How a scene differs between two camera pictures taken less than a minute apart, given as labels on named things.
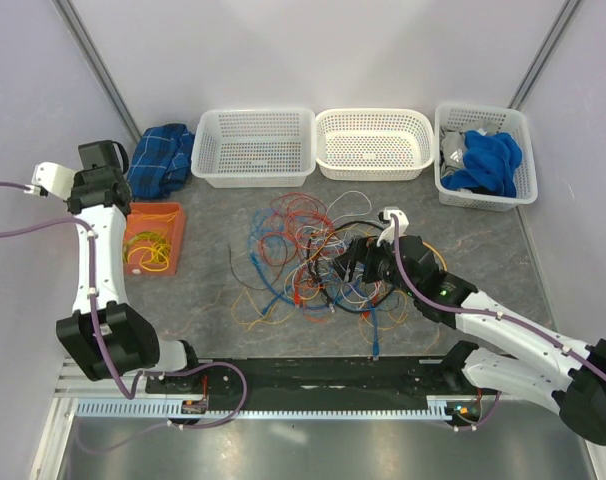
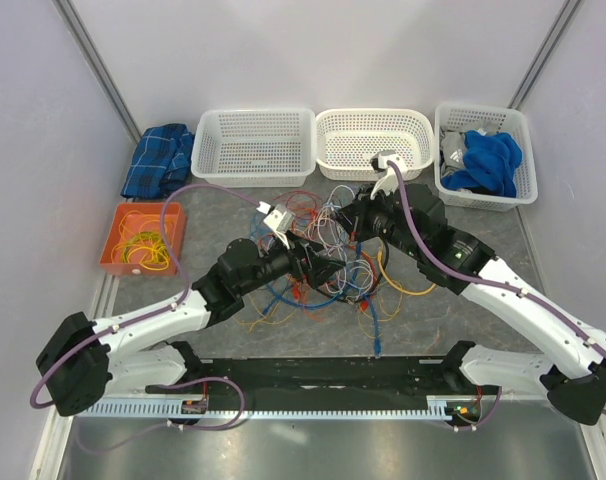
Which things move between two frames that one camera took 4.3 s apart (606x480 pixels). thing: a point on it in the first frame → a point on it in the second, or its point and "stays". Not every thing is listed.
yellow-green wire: [151, 248] stays
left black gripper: [78, 181] → [318, 266]
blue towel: [490, 162] stays
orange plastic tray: [152, 237] stays
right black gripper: [364, 250] → [355, 214]
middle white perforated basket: [374, 144] stays
